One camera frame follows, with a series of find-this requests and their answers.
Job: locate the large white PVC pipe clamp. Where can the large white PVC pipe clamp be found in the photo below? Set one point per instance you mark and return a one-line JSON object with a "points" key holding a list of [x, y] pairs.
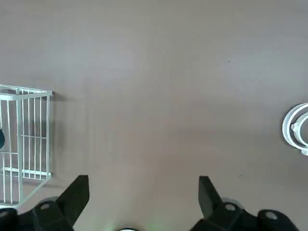
{"points": [[284, 127]]}

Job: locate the small white PVC pipe clamp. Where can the small white PVC pipe clamp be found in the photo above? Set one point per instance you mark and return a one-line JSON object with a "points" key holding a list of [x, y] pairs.
{"points": [[294, 126]]}

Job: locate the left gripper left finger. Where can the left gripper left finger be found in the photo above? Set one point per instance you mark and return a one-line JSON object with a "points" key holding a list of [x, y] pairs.
{"points": [[72, 199]]}

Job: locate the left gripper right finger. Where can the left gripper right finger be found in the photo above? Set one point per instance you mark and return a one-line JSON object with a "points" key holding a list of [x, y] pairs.
{"points": [[209, 199]]}

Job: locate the dark teal round object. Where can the dark teal round object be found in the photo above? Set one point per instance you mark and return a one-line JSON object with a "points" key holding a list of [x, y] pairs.
{"points": [[2, 139]]}

